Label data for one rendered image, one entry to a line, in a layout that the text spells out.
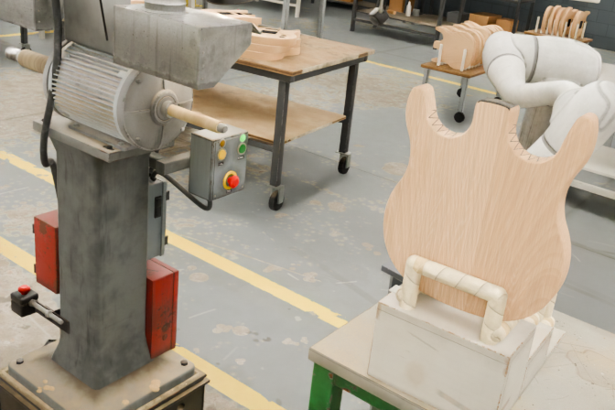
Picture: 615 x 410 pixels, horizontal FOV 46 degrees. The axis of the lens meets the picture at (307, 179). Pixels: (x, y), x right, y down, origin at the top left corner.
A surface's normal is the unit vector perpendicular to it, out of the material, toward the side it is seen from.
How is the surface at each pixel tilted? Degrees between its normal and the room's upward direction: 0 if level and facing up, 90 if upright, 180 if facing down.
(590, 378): 0
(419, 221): 89
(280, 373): 0
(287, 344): 0
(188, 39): 90
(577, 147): 89
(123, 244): 90
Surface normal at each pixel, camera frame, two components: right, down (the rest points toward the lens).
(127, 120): 0.40, 0.43
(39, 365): -0.15, -0.76
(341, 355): 0.10, -0.93
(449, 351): -0.58, 0.24
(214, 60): 0.79, 0.29
